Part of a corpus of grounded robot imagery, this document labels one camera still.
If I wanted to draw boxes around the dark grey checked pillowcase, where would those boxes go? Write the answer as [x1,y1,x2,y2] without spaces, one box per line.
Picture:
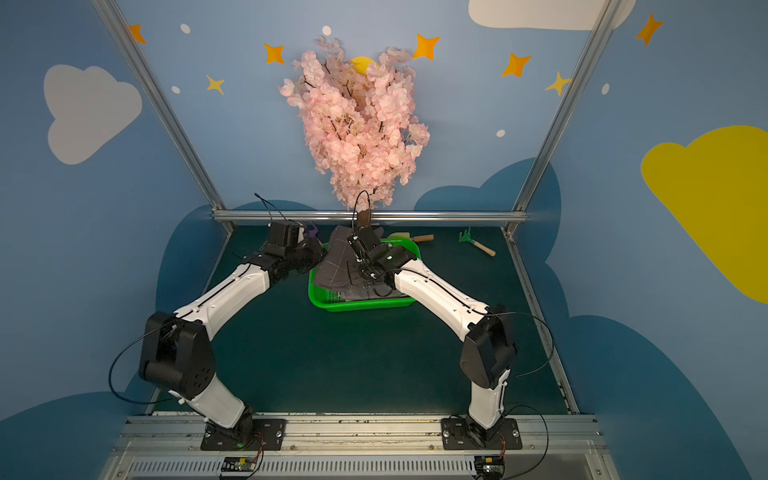
[312,226,383,292]

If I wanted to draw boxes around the green plastic basket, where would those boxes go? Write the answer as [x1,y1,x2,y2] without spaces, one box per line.
[308,235,415,313]

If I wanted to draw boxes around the light grey checked pillowcase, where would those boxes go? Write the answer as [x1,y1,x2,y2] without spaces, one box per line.
[339,283,402,302]

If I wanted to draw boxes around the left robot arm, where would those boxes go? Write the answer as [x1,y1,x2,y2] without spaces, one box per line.
[138,237,326,430]

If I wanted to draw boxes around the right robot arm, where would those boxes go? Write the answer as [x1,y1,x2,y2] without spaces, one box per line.
[347,227,518,437]

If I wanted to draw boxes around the green toy rake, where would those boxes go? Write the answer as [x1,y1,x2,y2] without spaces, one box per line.
[458,227,496,257]

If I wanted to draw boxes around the pink blossom artificial tree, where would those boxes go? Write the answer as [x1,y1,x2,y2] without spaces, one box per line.
[280,36,431,214]

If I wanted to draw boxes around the left circuit board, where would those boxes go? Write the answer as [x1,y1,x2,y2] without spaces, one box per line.
[220,456,258,477]

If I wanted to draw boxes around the circuit board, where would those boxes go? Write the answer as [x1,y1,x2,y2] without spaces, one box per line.
[473,456,505,480]
[220,456,258,477]

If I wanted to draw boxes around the right circuit board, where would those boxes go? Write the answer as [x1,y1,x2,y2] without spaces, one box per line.
[473,456,505,480]

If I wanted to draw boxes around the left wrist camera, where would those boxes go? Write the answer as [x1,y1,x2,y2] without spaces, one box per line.
[267,220,305,248]

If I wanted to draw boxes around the aluminium frame rail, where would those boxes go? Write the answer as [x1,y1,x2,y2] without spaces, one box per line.
[212,209,527,224]

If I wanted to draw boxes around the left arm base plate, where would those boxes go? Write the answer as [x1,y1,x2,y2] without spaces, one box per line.
[200,416,287,451]

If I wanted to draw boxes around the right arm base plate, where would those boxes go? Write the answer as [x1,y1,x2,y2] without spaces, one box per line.
[440,415,523,450]

